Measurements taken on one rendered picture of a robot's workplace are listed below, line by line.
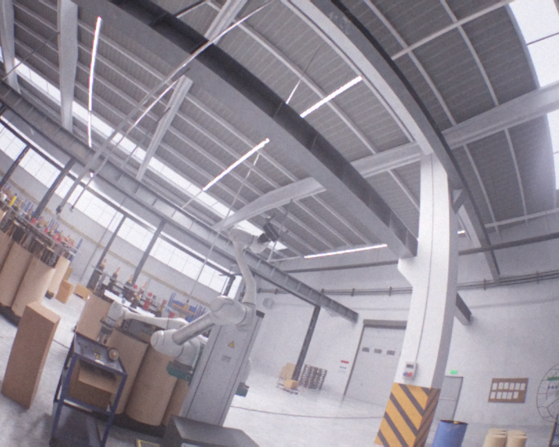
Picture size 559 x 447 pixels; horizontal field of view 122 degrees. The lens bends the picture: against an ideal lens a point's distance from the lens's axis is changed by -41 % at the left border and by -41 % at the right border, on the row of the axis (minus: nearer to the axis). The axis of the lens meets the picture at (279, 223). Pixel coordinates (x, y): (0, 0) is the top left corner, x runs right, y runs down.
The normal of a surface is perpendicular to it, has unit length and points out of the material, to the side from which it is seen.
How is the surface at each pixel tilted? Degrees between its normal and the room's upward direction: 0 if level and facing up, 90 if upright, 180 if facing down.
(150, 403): 90
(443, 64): 174
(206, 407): 90
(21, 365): 90
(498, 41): 174
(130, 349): 90
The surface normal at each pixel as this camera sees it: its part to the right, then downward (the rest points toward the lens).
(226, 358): 0.54, -0.22
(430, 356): -0.73, -0.51
